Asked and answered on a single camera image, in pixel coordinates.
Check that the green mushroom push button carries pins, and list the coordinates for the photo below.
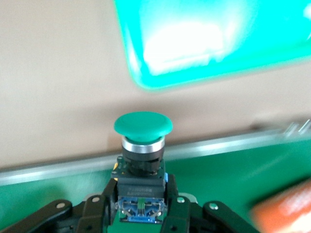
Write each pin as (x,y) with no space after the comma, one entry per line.
(143,126)

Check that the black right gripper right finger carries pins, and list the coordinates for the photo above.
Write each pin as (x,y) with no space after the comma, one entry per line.
(182,216)

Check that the orange cylinder printed 4680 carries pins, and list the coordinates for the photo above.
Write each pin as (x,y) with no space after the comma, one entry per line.
(286,211)

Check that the green plastic tray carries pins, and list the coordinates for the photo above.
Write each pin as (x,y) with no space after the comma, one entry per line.
(218,29)

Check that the green belt mini conveyor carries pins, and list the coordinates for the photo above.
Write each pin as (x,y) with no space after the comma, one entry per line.
(218,174)

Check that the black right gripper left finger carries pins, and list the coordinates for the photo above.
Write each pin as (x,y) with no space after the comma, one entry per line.
(92,213)

